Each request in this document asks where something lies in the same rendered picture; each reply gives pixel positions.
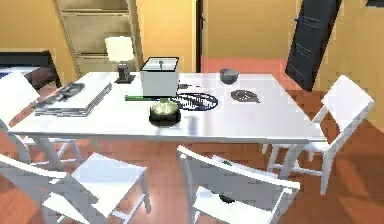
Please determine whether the black bed frame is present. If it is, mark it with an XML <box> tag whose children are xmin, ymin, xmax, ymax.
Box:
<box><xmin>0</xmin><ymin>50</ymin><xmax>63</xmax><ymax>89</ymax></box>

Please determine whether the white shade table lamp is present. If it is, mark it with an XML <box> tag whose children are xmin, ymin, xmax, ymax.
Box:
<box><xmin>104</xmin><ymin>35</ymin><xmax>137</xmax><ymax>85</ymax></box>

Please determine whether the beige shelf unit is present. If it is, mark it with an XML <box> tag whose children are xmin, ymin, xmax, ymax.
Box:
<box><xmin>55</xmin><ymin>0</ymin><xmax>145</xmax><ymax>78</ymax></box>

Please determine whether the green pencil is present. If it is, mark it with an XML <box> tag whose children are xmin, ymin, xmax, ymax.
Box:
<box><xmin>124</xmin><ymin>95</ymin><xmax>154</xmax><ymax>102</ymax></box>

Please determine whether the dark brown pillow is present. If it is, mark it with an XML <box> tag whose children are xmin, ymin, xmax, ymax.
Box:
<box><xmin>23</xmin><ymin>67</ymin><xmax>56</xmax><ymax>92</ymax></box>

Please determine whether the dark leaf-shaped coaster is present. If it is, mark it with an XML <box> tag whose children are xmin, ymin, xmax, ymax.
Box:
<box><xmin>230</xmin><ymin>89</ymin><xmax>262</xmax><ymax>104</ymax></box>

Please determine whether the white chair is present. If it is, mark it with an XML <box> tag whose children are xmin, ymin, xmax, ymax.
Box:
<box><xmin>0</xmin><ymin>70</ymin><xmax>83</xmax><ymax>168</ymax></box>
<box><xmin>0</xmin><ymin>152</ymin><xmax>152</xmax><ymax>224</ymax></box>
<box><xmin>176</xmin><ymin>144</ymin><xmax>302</xmax><ymax>224</ymax></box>
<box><xmin>262</xmin><ymin>74</ymin><xmax>376</xmax><ymax>196</ymax></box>

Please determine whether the white square box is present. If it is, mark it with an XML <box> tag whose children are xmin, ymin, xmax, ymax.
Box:
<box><xmin>139</xmin><ymin>56</ymin><xmax>180</xmax><ymax>98</ymax></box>

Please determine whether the white dining table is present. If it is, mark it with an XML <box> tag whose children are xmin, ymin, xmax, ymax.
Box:
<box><xmin>7</xmin><ymin>71</ymin><xmax>328</xmax><ymax>180</ymax></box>

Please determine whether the black leaning board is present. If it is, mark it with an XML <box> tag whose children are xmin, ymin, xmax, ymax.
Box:
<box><xmin>284</xmin><ymin>0</ymin><xmax>343</xmax><ymax>93</ymax></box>

